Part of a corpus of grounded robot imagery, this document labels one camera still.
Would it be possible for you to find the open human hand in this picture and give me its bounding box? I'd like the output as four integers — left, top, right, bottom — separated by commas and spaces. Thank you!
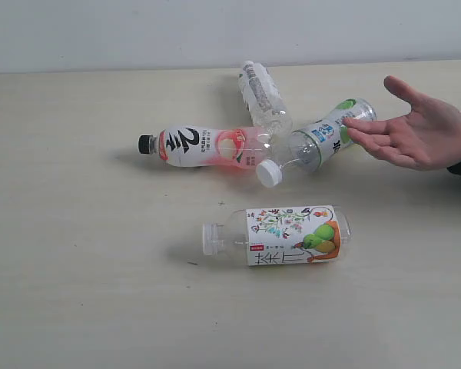
344, 76, 461, 171

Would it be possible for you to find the clear ribbed water bottle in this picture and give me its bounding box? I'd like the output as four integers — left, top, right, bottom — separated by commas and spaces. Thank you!
238, 61, 293, 137

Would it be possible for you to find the clear bottle floral pear label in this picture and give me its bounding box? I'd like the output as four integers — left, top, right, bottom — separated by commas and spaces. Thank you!
202, 205, 352, 267

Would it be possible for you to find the pink white peach drink bottle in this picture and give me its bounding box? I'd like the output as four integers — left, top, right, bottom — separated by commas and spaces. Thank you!
138, 125, 272, 169

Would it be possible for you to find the clear bottle green lime label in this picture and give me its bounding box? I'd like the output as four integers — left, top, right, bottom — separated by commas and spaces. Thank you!
256, 98, 376, 188

